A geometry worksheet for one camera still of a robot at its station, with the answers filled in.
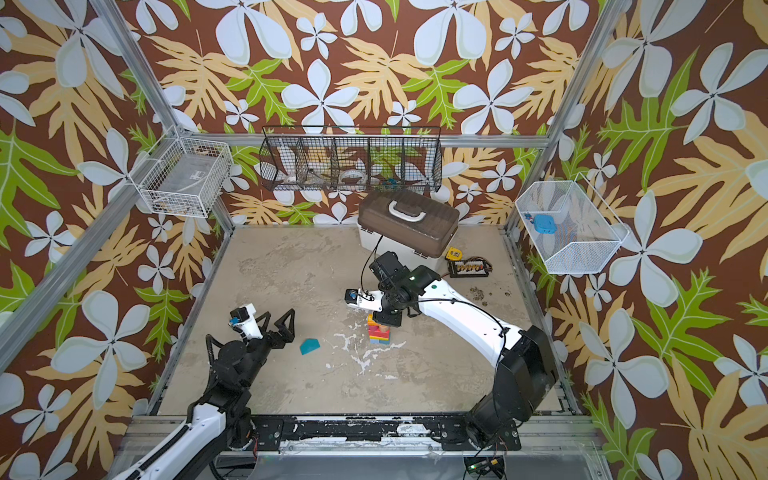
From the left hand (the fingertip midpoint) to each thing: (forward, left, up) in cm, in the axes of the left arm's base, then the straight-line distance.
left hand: (280, 309), depth 81 cm
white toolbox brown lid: (+27, -39, +6) cm, 47 cm away
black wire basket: (+46, -31, +18) cm, 58 cm away
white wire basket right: (+19, -82, +13) cm, 86 cm away
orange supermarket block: (-4, -25, 0) cm, 26 cm away
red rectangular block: (-4, -28, -5) cm, 29 cm away
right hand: (0, -27, +1) cm, 27 cm away
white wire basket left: (+32, +28, +19) cm, 46 cm away
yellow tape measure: (+30, -55, -12) cm, 64 cm away
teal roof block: (-5, -7, -12) cm, 15 cm away
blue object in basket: (+22, -76, +12) cm, 80 cm away
